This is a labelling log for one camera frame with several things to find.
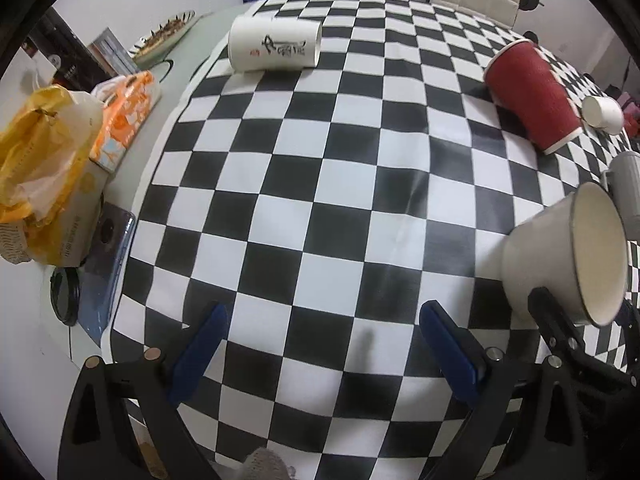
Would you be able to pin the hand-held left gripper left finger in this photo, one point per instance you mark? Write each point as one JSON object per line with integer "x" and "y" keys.
{"x": 197, "y": 355}

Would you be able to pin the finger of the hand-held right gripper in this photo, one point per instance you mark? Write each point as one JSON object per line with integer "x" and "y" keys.
{"x": 555, "y": 317}
{"x": 631, "y": 321}

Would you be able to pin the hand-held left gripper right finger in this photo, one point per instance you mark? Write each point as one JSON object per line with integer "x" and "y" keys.
{"x": 452, "y": 355}

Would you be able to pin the cream enamel cup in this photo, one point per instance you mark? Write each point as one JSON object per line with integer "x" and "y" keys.
{"x": 550, "y": 255}

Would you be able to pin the small white cup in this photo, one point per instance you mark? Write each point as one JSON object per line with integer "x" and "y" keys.
{"x": 602, "y": 112}

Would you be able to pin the red paper cup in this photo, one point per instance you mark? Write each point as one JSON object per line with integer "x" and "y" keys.
{"x": 530, "y": 95}

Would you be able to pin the white printed paper cup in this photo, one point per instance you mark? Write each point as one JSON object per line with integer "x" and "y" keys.
{"x": 275, "y": 45}

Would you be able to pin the blue phone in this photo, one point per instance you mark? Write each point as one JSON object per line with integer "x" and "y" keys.
{"x": 107, "y": 270}

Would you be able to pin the grey mug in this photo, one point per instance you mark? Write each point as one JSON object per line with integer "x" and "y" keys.
{"x": 627, "y": 185}

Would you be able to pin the black round lid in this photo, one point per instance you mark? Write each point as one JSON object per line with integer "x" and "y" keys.
{"x": 64, "y": 296}

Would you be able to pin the beige cardboard box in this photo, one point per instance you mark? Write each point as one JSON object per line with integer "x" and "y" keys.
{"x": 75, "y": 225}

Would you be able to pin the black and white checkered cloth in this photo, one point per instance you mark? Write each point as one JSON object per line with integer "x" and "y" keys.
{"x": 330, "y": 210}

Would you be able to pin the pink object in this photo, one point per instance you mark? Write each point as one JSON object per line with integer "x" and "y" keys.
{"x": 629, "y": 107}

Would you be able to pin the orange tissue pack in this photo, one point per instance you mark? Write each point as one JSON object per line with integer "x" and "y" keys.
{"x": 127, "y": 115}

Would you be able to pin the yellow plastic bag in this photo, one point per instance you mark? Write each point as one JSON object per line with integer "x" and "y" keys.
{"x": 40, "y": 160}

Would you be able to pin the grey book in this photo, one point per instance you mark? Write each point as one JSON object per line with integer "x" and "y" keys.
{"x": 112, "y": 52}

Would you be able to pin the plate with food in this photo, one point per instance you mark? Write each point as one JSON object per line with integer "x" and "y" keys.
{"x": 160, "y": 35}

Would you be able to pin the black box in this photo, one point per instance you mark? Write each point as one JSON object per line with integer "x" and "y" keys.
{"x": 65, "y": 55}

